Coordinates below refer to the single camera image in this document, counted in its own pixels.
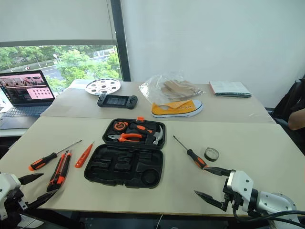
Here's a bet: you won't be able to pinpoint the round white patterned plate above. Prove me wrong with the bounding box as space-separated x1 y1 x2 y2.
85 78 122 95

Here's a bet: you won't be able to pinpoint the black plastic tool case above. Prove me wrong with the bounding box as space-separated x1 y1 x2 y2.
83 116 167 189

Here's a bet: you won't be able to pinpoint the black electrical tape roll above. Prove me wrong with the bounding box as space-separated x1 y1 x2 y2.
203 147 221 163

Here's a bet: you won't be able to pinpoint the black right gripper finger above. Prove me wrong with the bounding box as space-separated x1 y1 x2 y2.
193 189 229 213
203 166 236 178

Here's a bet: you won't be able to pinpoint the white roller blind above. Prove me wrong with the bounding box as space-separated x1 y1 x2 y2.
0 0 118 48

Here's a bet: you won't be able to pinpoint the brown cardboard pieces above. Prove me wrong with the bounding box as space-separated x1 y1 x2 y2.
161 80 203 101

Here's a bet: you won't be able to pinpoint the orange handled pliers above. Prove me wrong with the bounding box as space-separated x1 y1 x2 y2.
107 132 144 144

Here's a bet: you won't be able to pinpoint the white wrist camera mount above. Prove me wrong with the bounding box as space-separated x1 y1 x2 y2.
225 170 254 206
0 172 22 220

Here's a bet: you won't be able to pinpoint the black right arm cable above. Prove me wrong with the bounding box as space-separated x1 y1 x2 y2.
232 204 305 226

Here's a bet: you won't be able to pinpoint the black window frame post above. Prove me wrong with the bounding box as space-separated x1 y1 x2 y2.
110 0 132 82

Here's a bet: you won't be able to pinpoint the yellow canvas sneaker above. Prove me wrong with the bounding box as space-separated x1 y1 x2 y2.
151 99 204 119

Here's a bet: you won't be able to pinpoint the clear plastic bag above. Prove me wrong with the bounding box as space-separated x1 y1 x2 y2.
139 71 207 112

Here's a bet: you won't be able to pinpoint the black orange utility knife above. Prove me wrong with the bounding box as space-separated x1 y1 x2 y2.
46 150 73 192

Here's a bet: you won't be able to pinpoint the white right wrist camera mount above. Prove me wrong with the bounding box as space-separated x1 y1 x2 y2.
225 170 254 206

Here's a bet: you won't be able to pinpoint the open laptop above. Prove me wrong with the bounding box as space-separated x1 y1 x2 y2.
0 69 56 131

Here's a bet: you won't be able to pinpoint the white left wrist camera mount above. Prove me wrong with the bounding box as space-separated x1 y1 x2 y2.
0 172 22 220

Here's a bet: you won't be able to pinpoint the black handheld game controller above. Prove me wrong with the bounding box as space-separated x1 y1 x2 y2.
96 93 139 110

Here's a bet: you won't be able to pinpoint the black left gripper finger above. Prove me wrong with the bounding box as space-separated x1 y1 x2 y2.
17 173 44 186
24 188 59 211

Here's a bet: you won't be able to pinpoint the long screwdriver black orange handle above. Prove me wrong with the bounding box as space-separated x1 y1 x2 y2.
28 140 83 171

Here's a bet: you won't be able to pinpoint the short screwdriver black orange handle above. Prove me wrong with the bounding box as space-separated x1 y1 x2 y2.
173 135 209 170

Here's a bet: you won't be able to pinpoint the white booklet stack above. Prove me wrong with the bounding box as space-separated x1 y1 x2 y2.
209 80 253 99

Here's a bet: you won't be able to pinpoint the orange voltage tester pen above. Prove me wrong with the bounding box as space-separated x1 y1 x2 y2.
74 141 95 169

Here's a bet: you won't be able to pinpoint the claw hammer black orange handle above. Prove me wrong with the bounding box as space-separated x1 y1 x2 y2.
126 122 165 146

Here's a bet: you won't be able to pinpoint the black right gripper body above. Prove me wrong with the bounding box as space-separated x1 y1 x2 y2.
222 177 244 213

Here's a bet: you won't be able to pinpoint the orange black tape measure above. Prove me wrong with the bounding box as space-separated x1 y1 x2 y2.
112 121 130 132

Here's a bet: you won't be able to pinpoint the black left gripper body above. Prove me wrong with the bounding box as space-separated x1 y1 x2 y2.
4 187 30 211

